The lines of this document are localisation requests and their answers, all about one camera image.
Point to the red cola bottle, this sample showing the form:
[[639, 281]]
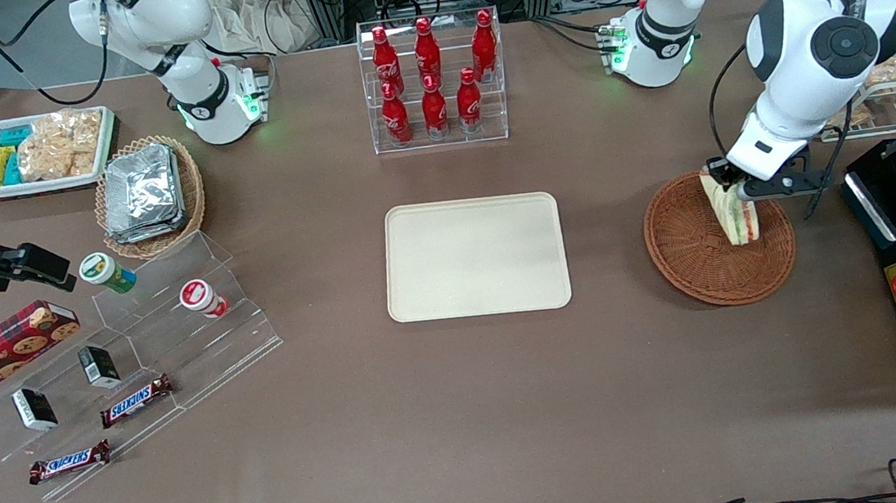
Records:
[[383, 59], [435, 109], [395, 117], [469, 101], [484, 44], [427, 50]]

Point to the red lidded cup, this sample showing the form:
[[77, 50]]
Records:
[[199, 297]]

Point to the beige cloth bag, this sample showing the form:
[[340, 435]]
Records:
[[269, 14]]

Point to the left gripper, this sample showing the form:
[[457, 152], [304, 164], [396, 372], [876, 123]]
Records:
[[715, 171]]

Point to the brown round wicker basket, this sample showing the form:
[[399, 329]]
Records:
[[682, 253]]

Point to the brown snickers bar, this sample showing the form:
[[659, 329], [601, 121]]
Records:
[[70, 462], [136, 401]]

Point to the stack of foil containers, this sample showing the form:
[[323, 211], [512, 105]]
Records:
[[142, 194]]

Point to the oval wicker basket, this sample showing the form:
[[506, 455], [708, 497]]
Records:
[[192, 202]]

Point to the clear acrylic step display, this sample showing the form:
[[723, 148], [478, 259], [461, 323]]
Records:
[[203, 349]]

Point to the small black box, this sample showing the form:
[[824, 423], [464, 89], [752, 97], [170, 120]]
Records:
[[100, 365], [34, 409]]

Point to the red tartan cookie box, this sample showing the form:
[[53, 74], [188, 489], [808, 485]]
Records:
[[5, 351]]

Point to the cream plastic tray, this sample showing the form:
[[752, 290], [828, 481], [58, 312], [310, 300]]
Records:
[[465, 262]]

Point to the green lidded cup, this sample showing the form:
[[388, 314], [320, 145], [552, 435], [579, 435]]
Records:
[[103, 271]]

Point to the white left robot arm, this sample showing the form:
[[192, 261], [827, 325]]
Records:
[[802, 86]]

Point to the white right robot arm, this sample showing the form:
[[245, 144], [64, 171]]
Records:
[[194, 87]]

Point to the clear acrylic bottle rack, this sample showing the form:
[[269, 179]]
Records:
[[454, 142]]

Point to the teal snack pack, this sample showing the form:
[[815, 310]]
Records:
[[15, 135], [13, 170]]

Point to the triangular sandwich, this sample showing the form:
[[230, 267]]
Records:
[[737, 219]]

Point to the clear bag of crackers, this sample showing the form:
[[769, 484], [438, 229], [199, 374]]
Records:
[[60, 145]]

